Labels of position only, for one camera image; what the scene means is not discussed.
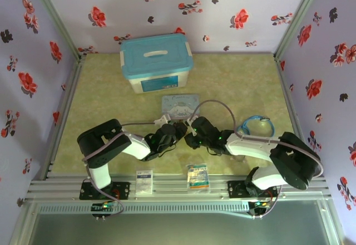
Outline light blue cartoon tin box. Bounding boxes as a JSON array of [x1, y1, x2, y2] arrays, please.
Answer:
[[161, 94, 201, 122]]

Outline green blue printed packet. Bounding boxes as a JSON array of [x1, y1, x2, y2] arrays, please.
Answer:
[[186, 163, 211, 194]]

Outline white flat packet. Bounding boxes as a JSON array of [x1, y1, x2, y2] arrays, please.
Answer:
[[135, 169, 155, 197]]

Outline blue lidded plastic storage box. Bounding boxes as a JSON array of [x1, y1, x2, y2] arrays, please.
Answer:
[[119, 33, 194, 95]]

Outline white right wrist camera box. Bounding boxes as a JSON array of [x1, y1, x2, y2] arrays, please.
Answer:
[[185, 113, 200, 135]]

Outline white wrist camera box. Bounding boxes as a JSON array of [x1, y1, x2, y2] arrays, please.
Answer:
[[185, 113, 200, 135], [153, 115, 171, 126]]

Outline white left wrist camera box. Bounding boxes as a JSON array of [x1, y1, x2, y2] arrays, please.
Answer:
[[153, 115, 171, 126]]

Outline grey right arm cable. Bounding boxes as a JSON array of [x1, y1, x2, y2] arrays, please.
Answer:
[[194, 100, 325, 219]]

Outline clear bottle with blue strap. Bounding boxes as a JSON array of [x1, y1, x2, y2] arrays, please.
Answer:
[[230, 115, 276, 164]]

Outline aluminium front frame rails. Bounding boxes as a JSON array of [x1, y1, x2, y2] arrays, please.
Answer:
[[27, 172, 332, 201]]

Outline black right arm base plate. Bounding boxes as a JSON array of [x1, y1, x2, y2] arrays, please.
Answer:
[[227, 180, 279, 199]]

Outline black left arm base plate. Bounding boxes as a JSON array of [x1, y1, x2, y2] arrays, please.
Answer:
[[79, 180, 131, 200]]

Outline grey slotted cable duct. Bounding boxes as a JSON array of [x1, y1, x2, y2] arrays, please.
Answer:
[[37, 202, 251, 215]]

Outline aluminium frame post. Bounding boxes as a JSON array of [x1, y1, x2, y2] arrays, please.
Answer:
[[29, 0, 85, 60], [273, 0, 325, 60]]

